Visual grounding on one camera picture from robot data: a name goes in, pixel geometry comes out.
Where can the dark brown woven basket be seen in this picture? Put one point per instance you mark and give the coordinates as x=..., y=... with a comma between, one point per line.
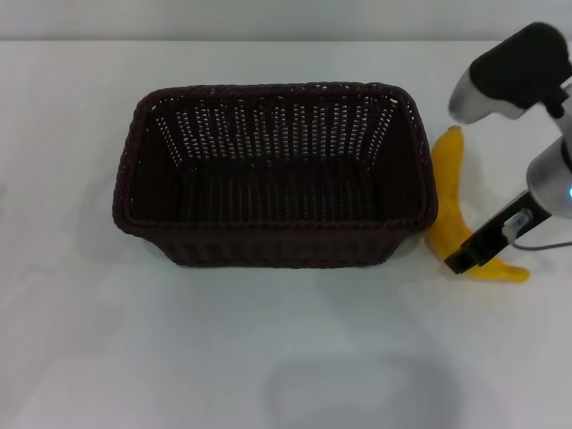
x=277, y=210

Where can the yellow banana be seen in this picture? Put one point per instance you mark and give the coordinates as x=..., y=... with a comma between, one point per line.
x=450, y=179

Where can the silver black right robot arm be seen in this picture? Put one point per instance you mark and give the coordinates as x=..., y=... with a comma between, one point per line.
x=518, y=62

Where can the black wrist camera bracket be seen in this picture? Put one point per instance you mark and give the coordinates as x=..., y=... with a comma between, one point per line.
x=496, y=234

